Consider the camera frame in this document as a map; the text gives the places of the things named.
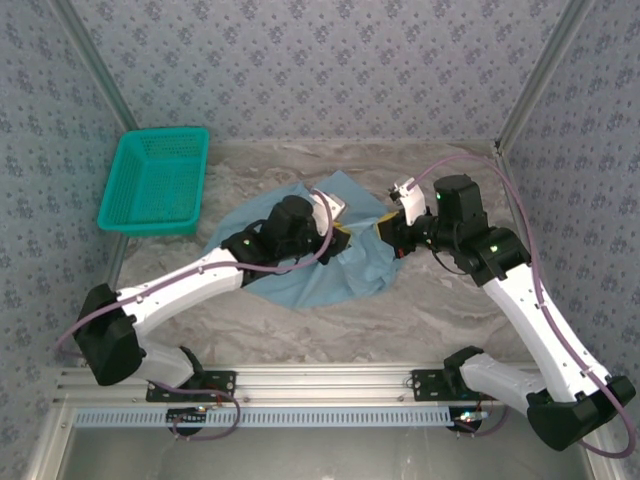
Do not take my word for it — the light blue t-shirt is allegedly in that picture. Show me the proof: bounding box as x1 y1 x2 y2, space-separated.
209 169 404 310

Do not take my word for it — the green plastic basket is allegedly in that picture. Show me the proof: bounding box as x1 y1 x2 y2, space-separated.
97 127 210 236

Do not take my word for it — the small black circuit board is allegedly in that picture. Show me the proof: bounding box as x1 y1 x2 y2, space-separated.
451 407 490 432
166 407 209 435

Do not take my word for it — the aluminium mounting rail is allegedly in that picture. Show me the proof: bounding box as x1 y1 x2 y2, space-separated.
53 363 599 407

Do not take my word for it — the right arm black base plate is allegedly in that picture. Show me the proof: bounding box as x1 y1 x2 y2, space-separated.
410 368 504 403

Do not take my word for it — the aluminium corner post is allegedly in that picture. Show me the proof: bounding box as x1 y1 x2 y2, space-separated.
494 0 599 151
48 0 141 132

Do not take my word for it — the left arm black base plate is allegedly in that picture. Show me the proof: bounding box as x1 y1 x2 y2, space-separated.
145 368 238 404

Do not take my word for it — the slotted pale cable duct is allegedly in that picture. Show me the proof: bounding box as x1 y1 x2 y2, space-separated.
73 405 456 429

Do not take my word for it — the aluminium frame leg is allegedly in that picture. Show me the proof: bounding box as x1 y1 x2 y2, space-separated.
574 439 621 480
23 403 76 480

